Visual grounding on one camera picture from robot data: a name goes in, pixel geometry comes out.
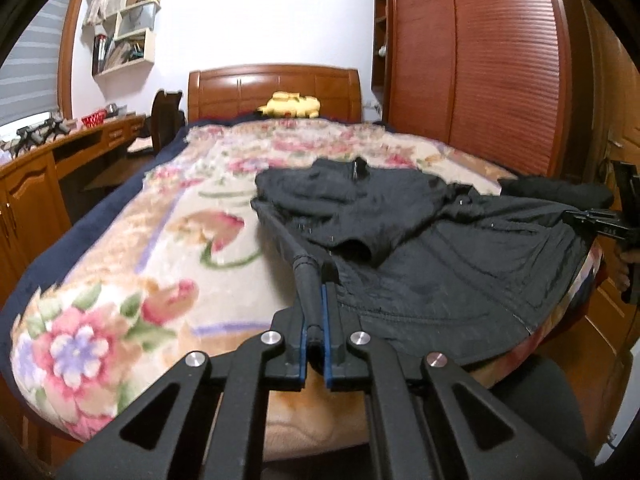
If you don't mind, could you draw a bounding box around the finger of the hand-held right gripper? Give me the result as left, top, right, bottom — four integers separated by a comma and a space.
562, 207, 627, 242
611, 159, 640, 212

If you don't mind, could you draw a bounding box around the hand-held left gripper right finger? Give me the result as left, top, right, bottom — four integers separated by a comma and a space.
320, 260, 590, 480

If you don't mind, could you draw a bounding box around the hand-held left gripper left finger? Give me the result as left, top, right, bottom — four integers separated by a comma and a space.
60, 306, 308, 480

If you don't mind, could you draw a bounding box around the black zip jacket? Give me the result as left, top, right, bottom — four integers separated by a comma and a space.
250, 157, 590, 367

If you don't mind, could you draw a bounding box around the person's right hand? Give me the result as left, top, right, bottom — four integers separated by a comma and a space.
614, 247, 632, 292

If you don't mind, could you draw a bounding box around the black puffer coat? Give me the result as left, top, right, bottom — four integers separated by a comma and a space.
500, 176, 614, 212

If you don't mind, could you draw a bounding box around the floral blanket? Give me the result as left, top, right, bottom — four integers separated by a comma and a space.
10, 120, 606, 461

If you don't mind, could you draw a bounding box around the wooden louvered wardrobe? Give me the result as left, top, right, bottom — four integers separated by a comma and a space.
372, 0, 573, 179

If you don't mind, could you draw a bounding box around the yellow plush toy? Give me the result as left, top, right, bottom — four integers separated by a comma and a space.
256, 91, 322, 120

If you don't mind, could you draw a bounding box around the dark wooden chair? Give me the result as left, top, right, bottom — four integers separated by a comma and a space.
127, 89, 187, 158

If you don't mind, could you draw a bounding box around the wooden bed headboard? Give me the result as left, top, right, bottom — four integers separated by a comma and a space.
187, 64, 363, 123

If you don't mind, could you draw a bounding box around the wooden open shelf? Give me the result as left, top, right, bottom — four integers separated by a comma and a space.
371, 0, 390, 93

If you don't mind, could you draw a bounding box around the wooden desk with cabinets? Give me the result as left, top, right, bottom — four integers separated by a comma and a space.
0, 112, 148, 281

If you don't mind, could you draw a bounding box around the grey window blind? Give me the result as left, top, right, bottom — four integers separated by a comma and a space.
0, 0, 81, 133

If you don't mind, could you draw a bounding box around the white wall shelf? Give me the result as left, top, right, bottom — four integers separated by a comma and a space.
91, 0, 163, 78

